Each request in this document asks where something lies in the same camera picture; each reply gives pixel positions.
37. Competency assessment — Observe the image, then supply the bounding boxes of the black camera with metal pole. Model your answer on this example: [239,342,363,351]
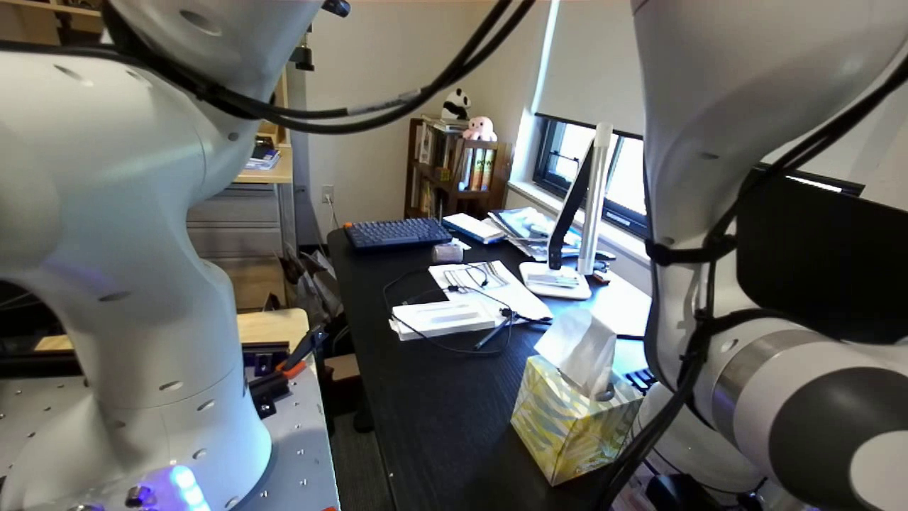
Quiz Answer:
[283,0,354,250]

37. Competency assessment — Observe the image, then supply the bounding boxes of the flat white box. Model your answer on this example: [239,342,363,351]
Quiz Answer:
[386,293,509,342]

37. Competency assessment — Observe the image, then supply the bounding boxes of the dark framed eyeglasses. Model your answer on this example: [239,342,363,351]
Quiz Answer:
[438,263,515,293]

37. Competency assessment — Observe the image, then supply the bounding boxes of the light wooden shelf unit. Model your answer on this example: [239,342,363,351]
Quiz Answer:
[231,67,298,186]

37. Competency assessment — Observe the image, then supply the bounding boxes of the stack of books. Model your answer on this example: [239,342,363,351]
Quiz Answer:
[491,205,620,263]

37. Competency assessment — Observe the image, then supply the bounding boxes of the white desk lamp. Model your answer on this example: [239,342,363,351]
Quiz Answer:
[518,120,620,303]

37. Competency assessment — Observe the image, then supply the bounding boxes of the pink plush toy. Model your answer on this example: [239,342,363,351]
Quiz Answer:
[464,112,499,147]

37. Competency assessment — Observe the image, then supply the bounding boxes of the white book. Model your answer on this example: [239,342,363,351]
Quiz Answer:
[442,209,509,247]

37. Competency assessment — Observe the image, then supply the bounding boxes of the light wooden board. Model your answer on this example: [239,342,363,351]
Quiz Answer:
[32,306,313,358]

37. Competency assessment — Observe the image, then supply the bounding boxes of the grey drawer cabinet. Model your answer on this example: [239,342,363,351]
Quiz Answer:
[187,181,289,263]

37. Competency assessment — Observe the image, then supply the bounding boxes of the wooden bookshelf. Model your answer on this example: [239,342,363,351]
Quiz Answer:
[404,112,515,220]

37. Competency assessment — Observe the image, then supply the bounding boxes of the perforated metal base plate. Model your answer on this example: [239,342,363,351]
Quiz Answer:
[0,372,344,511]

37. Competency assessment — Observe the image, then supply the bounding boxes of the panda plush toy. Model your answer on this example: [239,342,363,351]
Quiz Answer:
[440,85,475,131]

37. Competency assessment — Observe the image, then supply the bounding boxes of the black window frame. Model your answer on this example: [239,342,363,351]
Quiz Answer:
[529,111,657,240]

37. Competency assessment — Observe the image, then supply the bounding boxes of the yellow patterned tissue box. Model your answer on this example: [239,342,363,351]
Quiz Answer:
[509,351,648,487]

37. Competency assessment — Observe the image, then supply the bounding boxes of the small white box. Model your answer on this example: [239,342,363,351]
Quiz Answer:
[431,239,475,263]

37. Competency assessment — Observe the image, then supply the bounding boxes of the black red clamp tool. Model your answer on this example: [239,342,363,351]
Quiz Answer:
[249,324,329,420]

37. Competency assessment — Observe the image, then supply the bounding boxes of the scattered white papers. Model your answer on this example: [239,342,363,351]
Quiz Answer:
[425,259,557,324]

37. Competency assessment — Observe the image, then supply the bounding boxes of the beige roller blind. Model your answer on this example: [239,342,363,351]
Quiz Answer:
[533,0,654,135]

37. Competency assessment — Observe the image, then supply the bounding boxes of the white tissue sheet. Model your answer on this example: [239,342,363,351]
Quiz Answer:
[542,310,623,402]

